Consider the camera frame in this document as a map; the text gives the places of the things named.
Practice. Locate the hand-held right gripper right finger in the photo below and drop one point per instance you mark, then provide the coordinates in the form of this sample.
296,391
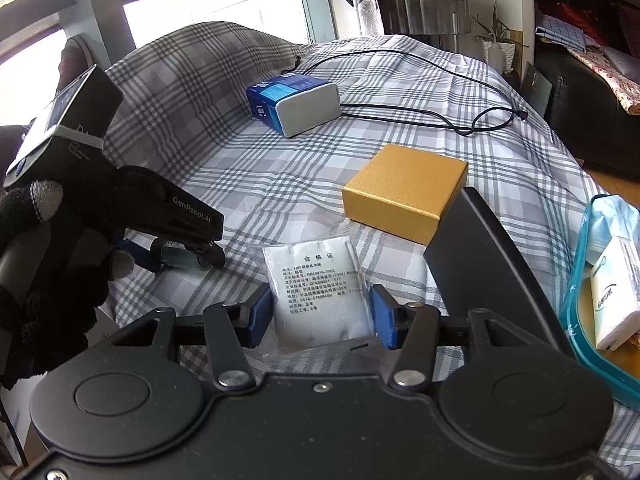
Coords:
382,317

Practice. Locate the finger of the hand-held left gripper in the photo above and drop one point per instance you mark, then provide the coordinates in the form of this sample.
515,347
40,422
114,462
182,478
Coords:
190,257

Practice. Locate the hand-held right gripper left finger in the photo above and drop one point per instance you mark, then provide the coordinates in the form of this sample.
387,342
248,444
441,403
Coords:
260,316

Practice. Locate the white cotton pad packet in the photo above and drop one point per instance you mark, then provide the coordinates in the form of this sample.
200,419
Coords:
315,310

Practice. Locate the teal tin box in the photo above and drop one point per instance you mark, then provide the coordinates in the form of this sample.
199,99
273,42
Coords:
575,330

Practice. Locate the person's left hand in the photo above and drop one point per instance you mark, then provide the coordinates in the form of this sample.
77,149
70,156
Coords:
40,320

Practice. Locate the grey plaid bed sheet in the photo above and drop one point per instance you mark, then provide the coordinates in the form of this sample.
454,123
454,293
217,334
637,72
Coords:
225,160

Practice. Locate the dark grey flat panel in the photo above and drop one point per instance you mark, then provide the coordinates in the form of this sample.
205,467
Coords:
490,260

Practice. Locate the gold cardboard box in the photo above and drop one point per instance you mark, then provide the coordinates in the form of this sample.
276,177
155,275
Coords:
400,185

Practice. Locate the blue and white box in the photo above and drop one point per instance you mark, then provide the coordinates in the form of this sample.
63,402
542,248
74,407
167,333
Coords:
305,110

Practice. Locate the window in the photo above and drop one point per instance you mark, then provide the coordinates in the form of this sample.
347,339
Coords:
200,5

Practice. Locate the small white carton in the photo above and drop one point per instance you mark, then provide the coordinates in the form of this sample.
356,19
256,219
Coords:
615,300

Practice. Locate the black glass panel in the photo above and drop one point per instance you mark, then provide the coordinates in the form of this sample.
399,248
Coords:
536,87

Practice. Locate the potted plant white vase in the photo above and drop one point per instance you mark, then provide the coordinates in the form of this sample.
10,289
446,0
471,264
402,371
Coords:
500,55

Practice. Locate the black leather sofa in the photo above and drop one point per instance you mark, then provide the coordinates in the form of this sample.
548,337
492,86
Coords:
575,90

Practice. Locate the glass side table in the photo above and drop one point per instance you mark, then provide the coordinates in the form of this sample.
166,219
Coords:
425,15

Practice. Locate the blue plaid cloth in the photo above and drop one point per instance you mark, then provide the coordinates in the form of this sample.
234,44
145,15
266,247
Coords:
560,32

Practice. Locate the floral cushion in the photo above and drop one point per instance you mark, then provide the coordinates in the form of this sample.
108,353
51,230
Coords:
620,80

